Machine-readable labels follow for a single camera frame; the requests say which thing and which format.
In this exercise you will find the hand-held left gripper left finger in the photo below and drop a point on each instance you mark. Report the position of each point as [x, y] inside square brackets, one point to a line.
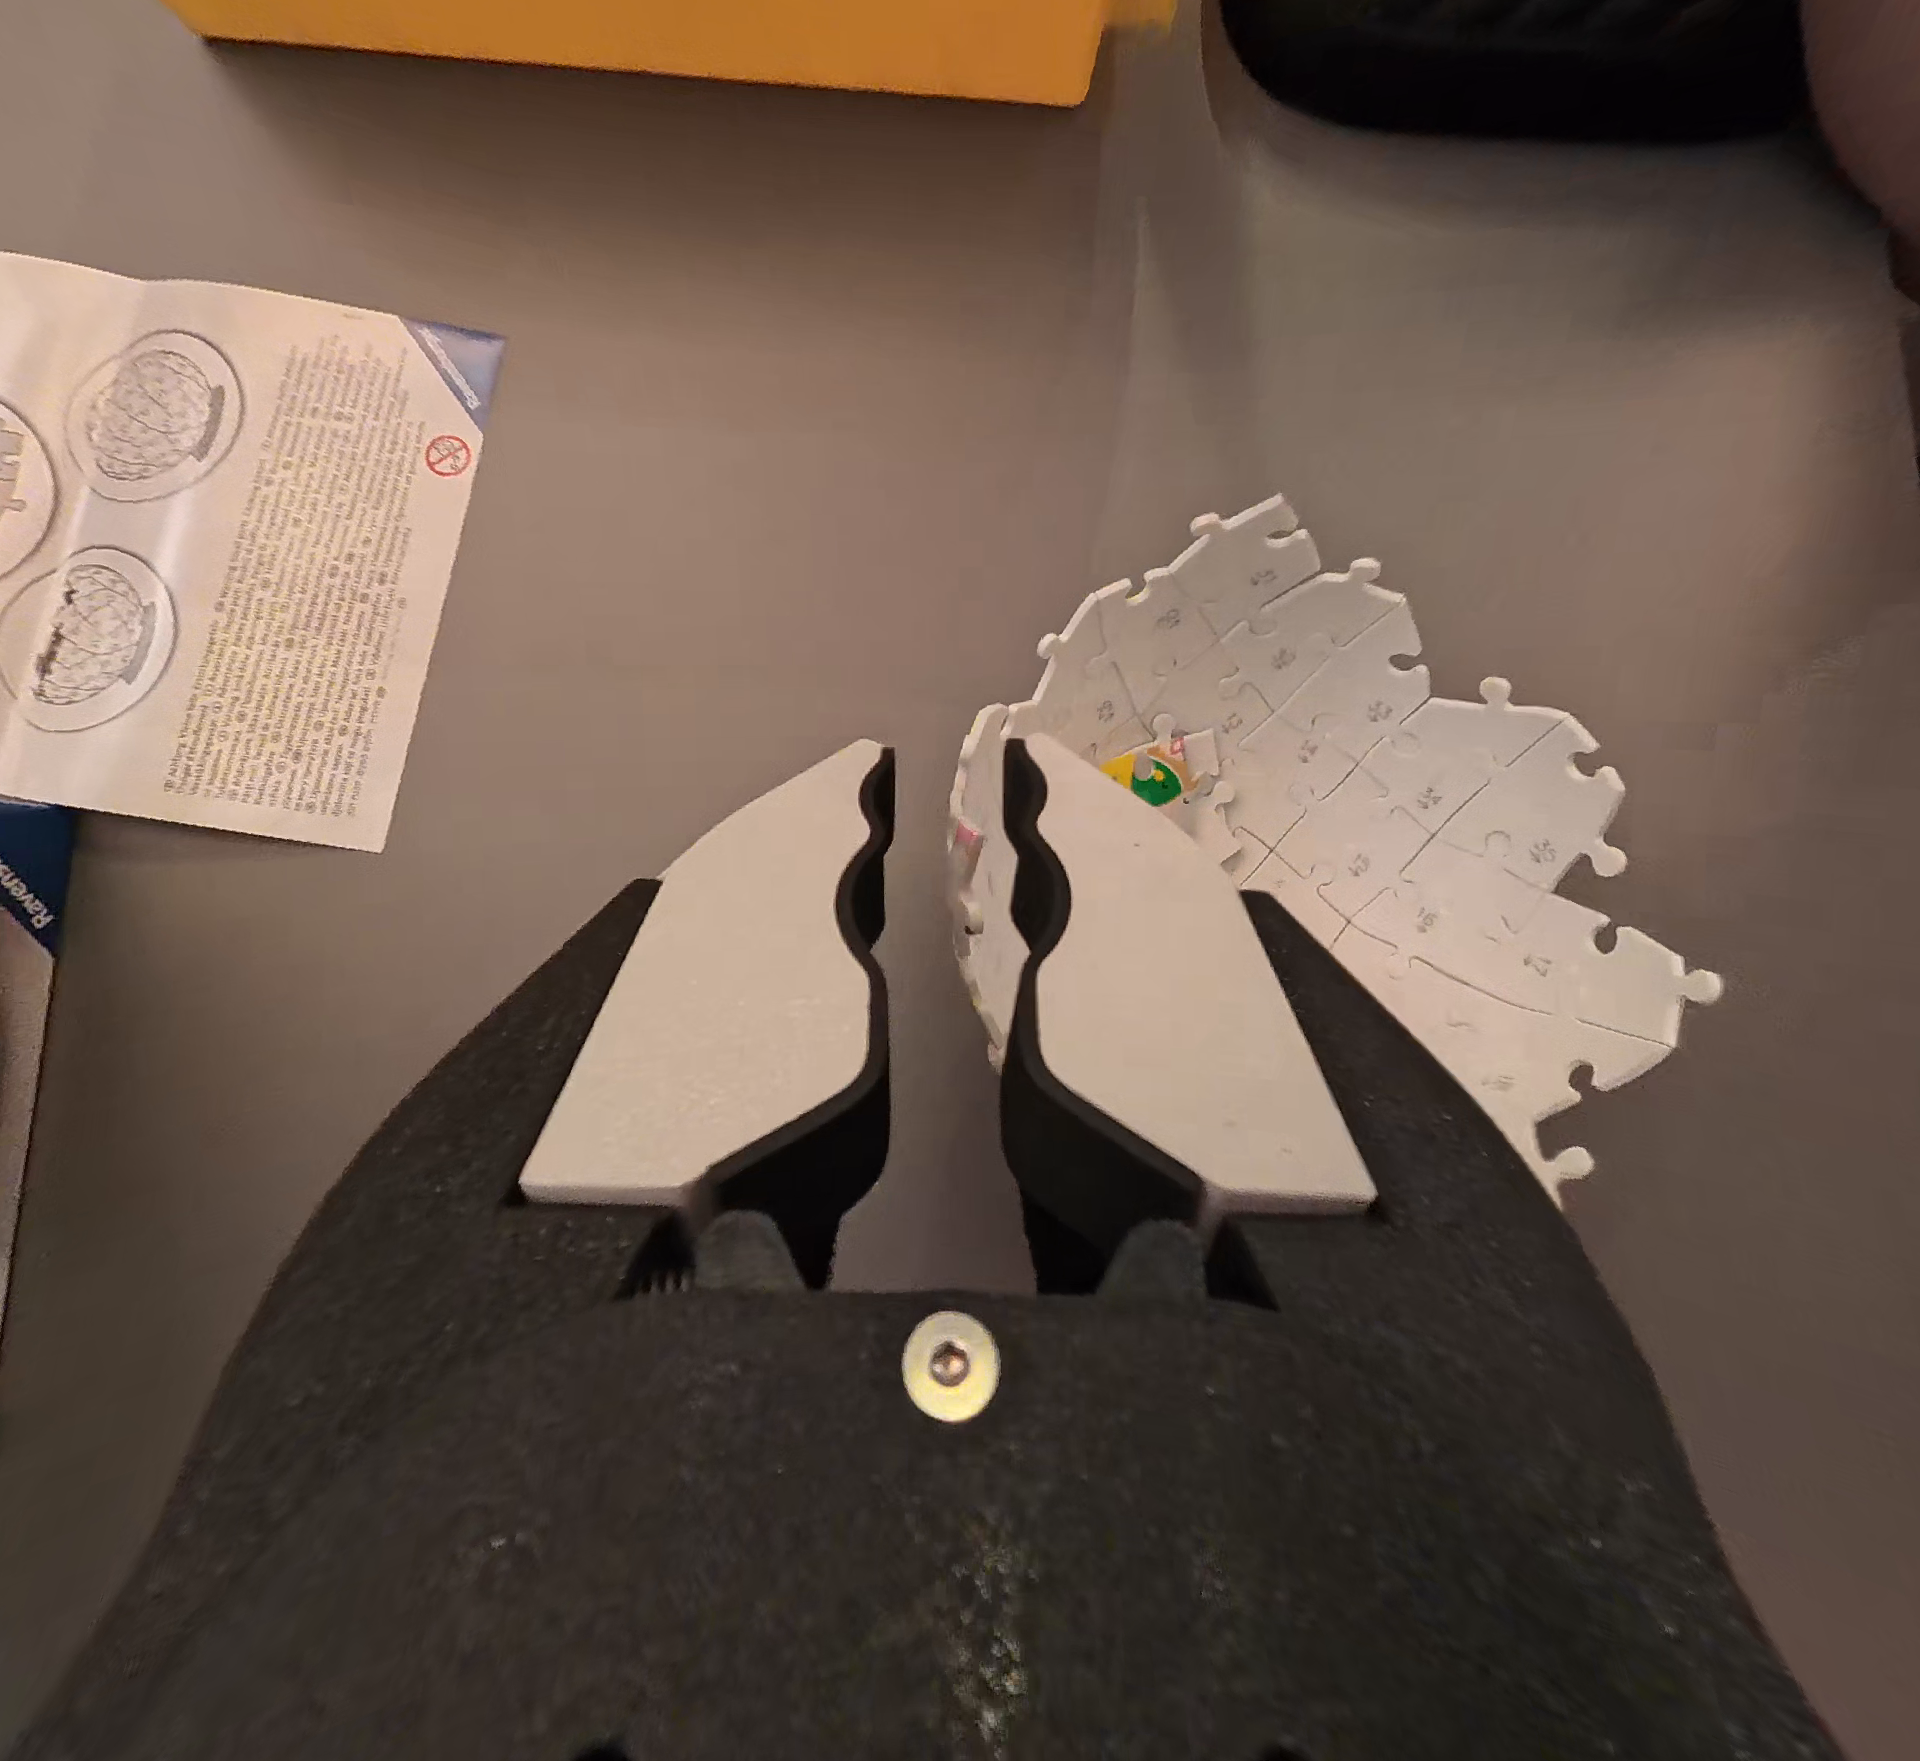
[720, 1012]

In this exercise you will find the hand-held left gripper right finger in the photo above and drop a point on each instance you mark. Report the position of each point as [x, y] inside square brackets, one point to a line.
[1171, 1025]

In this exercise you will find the white half puzzle ball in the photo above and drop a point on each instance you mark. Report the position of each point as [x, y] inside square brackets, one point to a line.
[1424, 815]

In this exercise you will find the person's right forearm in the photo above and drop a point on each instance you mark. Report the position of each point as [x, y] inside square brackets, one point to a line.
[1868, 21]

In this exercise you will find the colourful loose puzzle piece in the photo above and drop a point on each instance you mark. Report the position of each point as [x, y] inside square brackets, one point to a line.
[1148, 779]

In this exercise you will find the colourful puzzle box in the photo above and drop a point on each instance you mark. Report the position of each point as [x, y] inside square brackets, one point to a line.
[23, 1042]

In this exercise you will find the white instruction leaflet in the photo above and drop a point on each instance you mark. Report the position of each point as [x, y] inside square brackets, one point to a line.
[270, 561]

